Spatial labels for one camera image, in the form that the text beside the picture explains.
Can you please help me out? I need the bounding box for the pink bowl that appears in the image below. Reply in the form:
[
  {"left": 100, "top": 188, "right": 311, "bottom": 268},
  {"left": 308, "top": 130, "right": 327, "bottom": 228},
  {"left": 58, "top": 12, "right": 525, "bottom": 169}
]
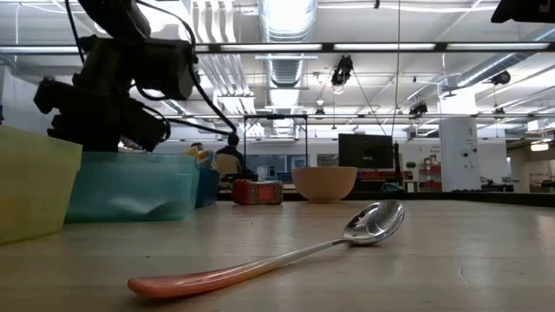
[{"left": 291, "top": 166, "right": 358, "bottom": 203}]

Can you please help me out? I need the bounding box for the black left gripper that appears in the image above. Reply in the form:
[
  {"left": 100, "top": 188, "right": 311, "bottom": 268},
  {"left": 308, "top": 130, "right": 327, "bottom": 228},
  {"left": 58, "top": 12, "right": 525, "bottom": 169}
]
[{"left": 33, "top": 74, "right": 171, "bottom": 153}]

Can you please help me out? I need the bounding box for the black overhead frame bar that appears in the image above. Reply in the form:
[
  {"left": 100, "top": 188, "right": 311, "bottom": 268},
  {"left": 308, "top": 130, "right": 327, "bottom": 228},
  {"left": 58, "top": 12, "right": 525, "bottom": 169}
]
[{"left": 0, "top": 42, "right": 555, "bottom": 54}]

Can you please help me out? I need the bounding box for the white pillar cabinet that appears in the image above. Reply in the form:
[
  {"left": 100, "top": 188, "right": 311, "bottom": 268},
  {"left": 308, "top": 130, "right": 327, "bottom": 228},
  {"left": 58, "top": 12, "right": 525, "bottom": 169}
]
[{"left": 438, "top": 116, "right": 482, "bottom": 192}]

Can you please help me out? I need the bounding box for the blue plastic bin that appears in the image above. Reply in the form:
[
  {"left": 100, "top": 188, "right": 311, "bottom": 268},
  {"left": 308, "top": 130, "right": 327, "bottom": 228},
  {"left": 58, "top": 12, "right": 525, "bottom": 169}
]
[{"left": 194, "top": 166, "right": 222, "bottom": 209}]

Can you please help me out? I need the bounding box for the red shelf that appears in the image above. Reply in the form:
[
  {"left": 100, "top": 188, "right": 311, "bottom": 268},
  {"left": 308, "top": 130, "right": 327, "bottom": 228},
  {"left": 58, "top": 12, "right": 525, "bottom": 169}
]
[{"left": 417, "top": 160, "right": 444, "bottom": 192}]

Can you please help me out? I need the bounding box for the red-to-white handled spoon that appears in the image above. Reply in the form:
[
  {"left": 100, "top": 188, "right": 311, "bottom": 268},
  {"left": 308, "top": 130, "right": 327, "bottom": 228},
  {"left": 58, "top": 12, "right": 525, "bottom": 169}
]
[{"left": 127, "top": 198, "right": 407, "bottom": 300}]

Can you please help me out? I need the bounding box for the red tin box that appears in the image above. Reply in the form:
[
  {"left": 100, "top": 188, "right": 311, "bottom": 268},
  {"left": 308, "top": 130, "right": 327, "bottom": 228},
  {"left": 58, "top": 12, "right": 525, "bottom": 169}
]
[{"left": 231, "top": 179, "right": 284, "bottom": 206}]

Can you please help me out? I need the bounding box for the blue yellow noodle packet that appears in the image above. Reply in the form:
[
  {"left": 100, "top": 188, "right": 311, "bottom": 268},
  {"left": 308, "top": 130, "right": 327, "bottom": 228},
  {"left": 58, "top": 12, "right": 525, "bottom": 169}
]
[{"left": 199, "top": 149, "right": 217, "bottom": 171}]

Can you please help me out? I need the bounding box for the yellow plastic bin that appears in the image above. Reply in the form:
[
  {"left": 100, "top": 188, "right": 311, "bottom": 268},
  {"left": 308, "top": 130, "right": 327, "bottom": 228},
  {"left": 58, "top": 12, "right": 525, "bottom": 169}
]
[{"left": 0, "top": 125, "right": 83, "bottom": 245}]

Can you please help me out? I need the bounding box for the distant black workstation frame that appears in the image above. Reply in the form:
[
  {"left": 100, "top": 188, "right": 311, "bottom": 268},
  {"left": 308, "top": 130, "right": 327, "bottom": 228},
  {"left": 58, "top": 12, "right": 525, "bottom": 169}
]
[{"left": 168, "top": 113, "right": 310, "bottom": 183}]

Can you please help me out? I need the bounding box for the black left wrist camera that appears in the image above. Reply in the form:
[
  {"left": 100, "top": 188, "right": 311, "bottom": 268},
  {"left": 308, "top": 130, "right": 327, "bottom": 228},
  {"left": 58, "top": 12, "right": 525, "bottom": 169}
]
[{"left": 129, "top": 37, "right": 197, "bottom": 101}]

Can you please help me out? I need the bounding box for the green plastic bin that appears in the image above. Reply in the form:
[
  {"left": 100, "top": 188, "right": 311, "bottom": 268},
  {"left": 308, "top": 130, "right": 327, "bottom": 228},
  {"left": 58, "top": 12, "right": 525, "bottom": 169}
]
[{"left": 64, "top": 151, "right": 201, "bottom": 224}]

